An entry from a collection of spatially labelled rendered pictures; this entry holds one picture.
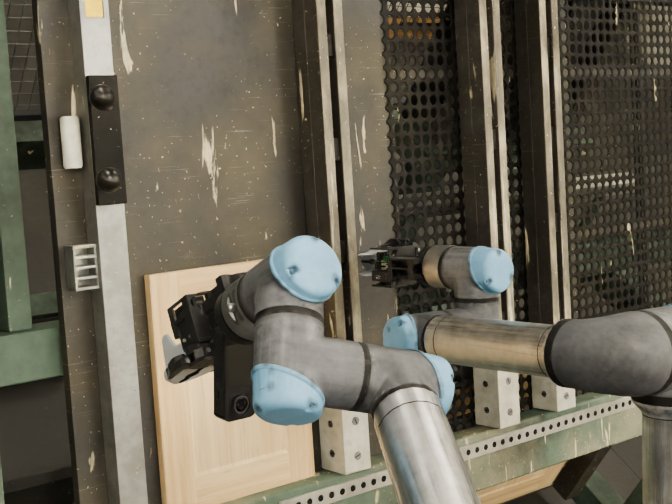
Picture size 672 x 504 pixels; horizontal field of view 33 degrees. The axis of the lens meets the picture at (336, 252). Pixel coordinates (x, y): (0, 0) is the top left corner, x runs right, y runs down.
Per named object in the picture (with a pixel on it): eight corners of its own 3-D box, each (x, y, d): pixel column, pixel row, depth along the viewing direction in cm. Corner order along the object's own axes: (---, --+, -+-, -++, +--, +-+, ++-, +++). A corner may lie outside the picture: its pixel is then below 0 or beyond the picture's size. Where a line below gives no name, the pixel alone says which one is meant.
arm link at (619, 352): (619, 412, 143) (379, 373, 182) (674, 400, 149) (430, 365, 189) (616, 321, 142) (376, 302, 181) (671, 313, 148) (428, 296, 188)
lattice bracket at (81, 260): (67, 290, 177) (76, 291, 174) (63, 246, 176) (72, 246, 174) (90, 287, 179) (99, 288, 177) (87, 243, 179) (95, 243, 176)
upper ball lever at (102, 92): (93, 114, 175) (89, 110, 162) (91, 90, 175) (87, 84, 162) (118, 113, 176) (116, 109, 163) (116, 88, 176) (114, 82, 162)
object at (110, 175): (100, 191, 176) (96, 193, 163) (98, 167, 176) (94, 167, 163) (124, 189, 177) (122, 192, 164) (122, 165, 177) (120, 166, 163)
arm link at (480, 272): (485, 300, 182) (483, 248, 182) (437, 296, 191) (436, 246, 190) (518, 296, 187) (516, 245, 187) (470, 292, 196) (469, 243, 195)
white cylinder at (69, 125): (55, 117, 175) (60, 169, 175) (64, 116, 172) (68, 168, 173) (73, 116, 176) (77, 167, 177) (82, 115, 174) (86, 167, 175)
